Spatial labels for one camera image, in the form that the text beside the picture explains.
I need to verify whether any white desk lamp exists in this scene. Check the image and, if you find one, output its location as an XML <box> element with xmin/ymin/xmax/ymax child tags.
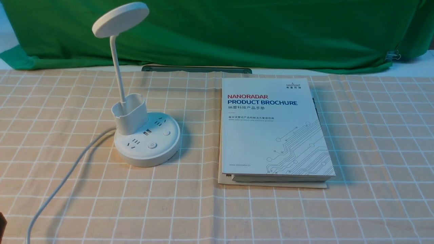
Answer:
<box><xmin>92</xmin><ymin>2</ymin><xmax>181</xmax><ymax>168</ymax></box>

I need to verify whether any white product brochure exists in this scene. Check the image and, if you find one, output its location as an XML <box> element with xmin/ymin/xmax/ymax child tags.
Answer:
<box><xmin>220</xmin><ymin>78</ymin><xmax>335</xmax><ymax>182</ymax></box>

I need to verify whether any dark flat bar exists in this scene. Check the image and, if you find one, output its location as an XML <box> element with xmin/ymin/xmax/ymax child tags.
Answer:
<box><xmin>141</xmin><ymin>65</ymin><xmax>253</xmax><ymax>74</ymax></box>

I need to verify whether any orange checkered tablecloth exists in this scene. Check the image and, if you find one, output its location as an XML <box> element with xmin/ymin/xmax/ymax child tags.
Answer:
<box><xmin>0</xmin><ymin>70</ymin><xmax>434</xmax><ymax>244</ymax></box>

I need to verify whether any green backdrop cloth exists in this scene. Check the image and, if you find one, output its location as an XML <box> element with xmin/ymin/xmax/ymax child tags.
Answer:
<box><xmin>1</xmin><ymin>0</ymin><xmax>433</xmax><ymax>74</ymax></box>

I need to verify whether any silver binder clip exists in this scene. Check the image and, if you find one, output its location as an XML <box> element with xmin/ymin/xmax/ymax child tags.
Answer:
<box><xmin>385</xmin><ymin>50</ymin><xmax>401</xmax><ymax>62</ymax></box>

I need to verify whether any white lamp power cable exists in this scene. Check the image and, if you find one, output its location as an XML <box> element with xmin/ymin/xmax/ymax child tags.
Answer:
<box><xmin>26</xmin><ymin>128</ymin><xmax>117</xmax><ymax>244</ymax></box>

